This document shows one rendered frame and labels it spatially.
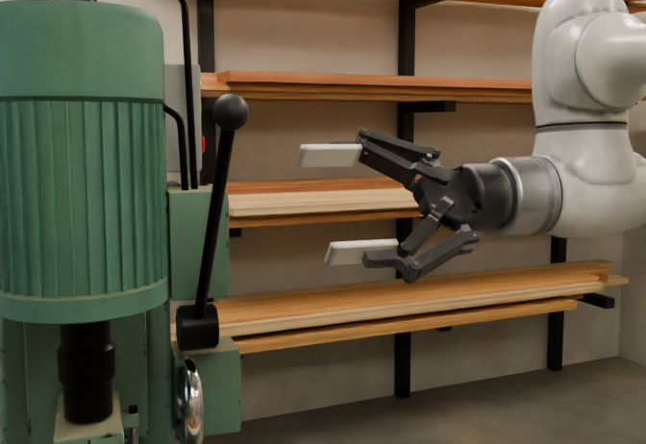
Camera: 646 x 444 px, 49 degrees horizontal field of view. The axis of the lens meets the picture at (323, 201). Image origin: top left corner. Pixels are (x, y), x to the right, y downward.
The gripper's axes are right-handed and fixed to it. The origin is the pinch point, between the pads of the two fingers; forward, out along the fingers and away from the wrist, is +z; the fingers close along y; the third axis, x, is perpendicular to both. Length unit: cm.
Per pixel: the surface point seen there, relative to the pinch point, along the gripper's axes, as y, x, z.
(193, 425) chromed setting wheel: -7.7, -33.0, 11.5
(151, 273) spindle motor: -1.5, -8.7, 17.2
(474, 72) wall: 215, -147, -167
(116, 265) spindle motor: -2.5, -5.7, 20.7
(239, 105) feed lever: 4.1, 9.5, 9.4
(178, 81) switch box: 36.7, -14.0, 10.3
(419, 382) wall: 104, -265, -138
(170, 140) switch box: 30.9, -20.5, 11.6
